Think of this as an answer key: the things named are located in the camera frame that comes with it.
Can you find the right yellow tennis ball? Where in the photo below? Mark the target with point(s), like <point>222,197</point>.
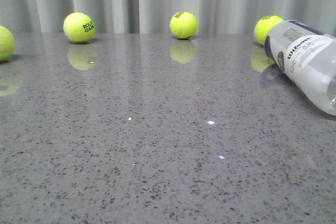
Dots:
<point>264,25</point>

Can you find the Roland Garros yellow tennis ball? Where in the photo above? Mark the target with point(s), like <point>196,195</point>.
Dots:
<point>79,27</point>

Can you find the clear Wilson tennis ball can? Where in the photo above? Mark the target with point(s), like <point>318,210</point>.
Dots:
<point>307,57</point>

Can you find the centre yellow tennis ball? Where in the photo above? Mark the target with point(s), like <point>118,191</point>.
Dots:
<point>183,25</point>

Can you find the far-left yellow tennis ball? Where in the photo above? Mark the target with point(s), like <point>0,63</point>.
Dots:
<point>7,43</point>

